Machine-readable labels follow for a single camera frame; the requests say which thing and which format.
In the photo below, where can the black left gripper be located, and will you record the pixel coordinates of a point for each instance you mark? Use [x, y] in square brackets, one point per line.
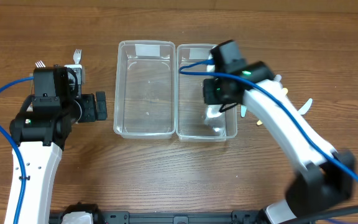
[100, 105]

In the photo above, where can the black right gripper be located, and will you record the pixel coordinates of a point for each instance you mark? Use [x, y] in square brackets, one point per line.
[212, 94]

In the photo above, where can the white plastic knife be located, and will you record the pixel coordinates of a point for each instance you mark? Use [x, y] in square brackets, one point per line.
[213, 112]

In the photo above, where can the mint green plastic knife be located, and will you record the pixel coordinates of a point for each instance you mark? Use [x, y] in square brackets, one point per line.
[243, 111]

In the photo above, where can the pale grey-blue plastic knife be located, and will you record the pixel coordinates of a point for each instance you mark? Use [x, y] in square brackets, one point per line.
[277, 78]

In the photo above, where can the yellow plastic knife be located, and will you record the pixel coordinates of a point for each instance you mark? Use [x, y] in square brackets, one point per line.
[285, 91]

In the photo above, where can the light blue plastic knife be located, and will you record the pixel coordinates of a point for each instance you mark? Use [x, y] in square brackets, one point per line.
[306, 107]

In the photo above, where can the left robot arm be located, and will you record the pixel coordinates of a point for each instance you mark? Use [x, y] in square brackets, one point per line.
[39, 132]

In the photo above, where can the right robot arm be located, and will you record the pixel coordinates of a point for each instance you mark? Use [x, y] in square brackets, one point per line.
[324, 177]

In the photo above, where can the clear right plastic container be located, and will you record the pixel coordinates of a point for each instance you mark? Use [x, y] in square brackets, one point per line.
[192, 124]

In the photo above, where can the clear plastic container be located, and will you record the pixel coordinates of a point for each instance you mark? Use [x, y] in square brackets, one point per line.
[192, 124]
[144, 105]

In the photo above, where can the clear left plastic container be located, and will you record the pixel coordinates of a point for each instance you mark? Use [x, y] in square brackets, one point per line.
[144, 105]

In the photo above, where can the white rounded plastic fork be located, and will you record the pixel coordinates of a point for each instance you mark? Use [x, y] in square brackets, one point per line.
[77, 56]

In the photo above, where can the white flat plastic fork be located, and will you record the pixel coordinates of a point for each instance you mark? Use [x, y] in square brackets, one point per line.
[40, 64]

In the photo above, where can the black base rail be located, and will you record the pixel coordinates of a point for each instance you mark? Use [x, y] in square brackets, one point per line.
[236, 216]

